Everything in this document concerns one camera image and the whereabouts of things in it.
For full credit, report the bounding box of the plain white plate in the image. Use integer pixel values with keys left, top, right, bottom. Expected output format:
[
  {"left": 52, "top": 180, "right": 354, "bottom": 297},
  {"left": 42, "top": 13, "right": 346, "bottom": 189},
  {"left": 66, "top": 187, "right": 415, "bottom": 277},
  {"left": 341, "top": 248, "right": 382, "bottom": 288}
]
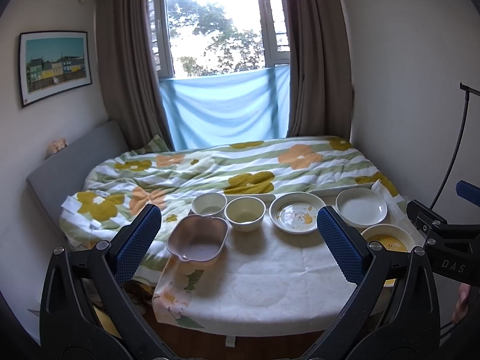
[{"left": 335, "top": 188, "right": 388, "bottom": 229}]

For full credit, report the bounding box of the pink square dish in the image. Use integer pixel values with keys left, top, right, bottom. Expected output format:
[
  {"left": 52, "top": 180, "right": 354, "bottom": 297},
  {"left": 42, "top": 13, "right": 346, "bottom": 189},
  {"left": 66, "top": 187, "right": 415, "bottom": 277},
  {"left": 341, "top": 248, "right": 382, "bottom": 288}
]
[{"left": 167, "top": 214, "right": 230, "bottom": 265}]

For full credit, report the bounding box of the duck pattern plate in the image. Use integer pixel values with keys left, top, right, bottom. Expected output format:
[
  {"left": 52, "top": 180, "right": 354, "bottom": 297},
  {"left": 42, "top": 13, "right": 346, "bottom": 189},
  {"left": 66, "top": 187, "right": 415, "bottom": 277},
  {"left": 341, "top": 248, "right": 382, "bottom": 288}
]
[{"left": 269, "top": 192, "right": 326, "bottom": 235}]

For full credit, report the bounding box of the white ribbed bowl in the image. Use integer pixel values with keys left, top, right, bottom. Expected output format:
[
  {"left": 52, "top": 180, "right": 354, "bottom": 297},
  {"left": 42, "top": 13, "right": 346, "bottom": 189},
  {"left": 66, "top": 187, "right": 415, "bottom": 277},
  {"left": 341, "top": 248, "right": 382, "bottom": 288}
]
[{"left": 191, "top": 192, "right": 227, "bottom": 217}]

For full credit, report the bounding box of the cream round bowl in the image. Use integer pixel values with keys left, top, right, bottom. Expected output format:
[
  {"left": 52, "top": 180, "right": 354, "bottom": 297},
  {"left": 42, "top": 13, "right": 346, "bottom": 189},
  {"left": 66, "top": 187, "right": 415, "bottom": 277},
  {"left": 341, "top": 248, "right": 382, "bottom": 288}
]
[{"left": 224, "top": 196, "right": 266, "bottom": 233}]

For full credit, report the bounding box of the person's right hand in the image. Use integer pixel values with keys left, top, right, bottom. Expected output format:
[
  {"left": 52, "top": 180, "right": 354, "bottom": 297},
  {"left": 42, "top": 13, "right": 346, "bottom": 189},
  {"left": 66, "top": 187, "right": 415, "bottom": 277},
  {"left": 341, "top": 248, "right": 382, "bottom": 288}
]
[{"left": 451, "top": 283, "right": 470, "bottom": 324}]

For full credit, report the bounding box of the floral white tablecloth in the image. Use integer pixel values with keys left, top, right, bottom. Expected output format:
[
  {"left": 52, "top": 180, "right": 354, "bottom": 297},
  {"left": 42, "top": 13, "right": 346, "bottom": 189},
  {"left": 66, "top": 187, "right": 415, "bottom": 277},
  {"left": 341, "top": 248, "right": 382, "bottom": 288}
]
[{"left": 151, "top": 181, "right": 408, "bottom": 330}]

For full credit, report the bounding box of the floral striped duvet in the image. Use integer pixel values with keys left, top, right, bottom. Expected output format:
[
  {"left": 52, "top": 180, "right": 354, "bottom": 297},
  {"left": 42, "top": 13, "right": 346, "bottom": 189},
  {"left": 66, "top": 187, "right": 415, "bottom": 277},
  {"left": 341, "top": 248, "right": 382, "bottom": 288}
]
[{"left": 59, "top": 136, "right": 406, "bottom": 286}]

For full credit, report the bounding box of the grey headboard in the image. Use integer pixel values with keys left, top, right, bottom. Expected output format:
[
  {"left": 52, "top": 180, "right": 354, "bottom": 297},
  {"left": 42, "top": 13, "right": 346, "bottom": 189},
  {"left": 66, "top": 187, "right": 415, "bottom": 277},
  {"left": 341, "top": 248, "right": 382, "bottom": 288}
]
[{"left": 26, "top": 120, "right": 128, "bottom": 232}]

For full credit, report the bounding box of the small plush toy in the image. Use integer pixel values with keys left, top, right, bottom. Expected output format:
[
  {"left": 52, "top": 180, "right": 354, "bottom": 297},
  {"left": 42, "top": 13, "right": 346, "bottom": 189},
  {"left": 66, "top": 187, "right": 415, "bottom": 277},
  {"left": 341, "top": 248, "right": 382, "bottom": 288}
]
[{"left": 46, "top": 137, "right": 68, "bottom": 158}]

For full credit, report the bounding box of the right brown curtain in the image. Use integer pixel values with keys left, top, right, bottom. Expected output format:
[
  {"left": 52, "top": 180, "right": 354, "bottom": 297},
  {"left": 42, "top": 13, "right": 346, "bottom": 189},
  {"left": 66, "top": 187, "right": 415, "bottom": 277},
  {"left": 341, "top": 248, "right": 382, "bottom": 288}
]
[{"left": 286, "top": 0, "right": 354, "bottom": 139}]

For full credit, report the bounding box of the brown curtain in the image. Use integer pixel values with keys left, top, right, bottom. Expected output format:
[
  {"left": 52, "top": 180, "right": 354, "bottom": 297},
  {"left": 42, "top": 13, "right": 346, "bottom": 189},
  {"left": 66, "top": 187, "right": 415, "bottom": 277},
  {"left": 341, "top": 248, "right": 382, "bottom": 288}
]
[
  {"left": 95, "top": 0, "right": 173, "bottom": 151},
  {"left": 286, "top": 0, "right": 354, "bottom": 139}
]

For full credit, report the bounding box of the green striped pillow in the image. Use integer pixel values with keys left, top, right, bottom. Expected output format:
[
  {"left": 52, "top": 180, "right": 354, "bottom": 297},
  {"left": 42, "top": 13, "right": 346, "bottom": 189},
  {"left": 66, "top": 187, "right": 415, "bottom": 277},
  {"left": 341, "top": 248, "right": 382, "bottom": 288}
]
[{"left": 136, "top": 135, "right": 171, "bottom": 155}]

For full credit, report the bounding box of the light blue sheet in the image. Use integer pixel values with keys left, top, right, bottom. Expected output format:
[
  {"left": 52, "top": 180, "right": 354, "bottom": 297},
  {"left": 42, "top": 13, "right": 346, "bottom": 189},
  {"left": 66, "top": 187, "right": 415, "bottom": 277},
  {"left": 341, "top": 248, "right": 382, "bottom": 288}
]
[{"left": 160, "top": 65, "right": 290, "bottom": 151}]

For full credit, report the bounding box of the left brown curtain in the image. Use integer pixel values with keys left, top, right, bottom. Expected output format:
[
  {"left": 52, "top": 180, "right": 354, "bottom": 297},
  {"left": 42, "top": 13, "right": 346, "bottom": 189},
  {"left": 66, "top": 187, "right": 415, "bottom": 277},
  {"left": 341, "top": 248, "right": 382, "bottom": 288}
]
[{"left": 95, "top": 0, "right": 173, "bottom": 151}]

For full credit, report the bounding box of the framed town picture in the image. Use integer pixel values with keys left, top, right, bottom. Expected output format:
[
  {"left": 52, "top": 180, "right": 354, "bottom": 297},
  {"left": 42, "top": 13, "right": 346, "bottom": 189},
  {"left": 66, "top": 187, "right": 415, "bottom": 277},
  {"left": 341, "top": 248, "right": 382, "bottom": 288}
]
[{"left": 18, "top": 30, "right": 92, "bottom": 108}]

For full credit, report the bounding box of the black stand cable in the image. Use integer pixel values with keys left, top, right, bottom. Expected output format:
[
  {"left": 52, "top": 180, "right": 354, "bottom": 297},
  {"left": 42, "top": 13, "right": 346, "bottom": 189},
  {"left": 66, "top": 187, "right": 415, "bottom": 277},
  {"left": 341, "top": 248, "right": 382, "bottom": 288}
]
[{"left": 429, "top": 82, "right": 480, "bottom": 211}]

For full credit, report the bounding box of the window frame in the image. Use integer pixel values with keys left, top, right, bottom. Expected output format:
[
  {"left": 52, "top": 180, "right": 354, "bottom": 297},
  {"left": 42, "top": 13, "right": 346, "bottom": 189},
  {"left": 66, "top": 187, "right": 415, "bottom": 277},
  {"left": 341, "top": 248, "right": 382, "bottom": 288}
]
[{"left": 147, "top": 0, "right": 290, "bottom": 78}]

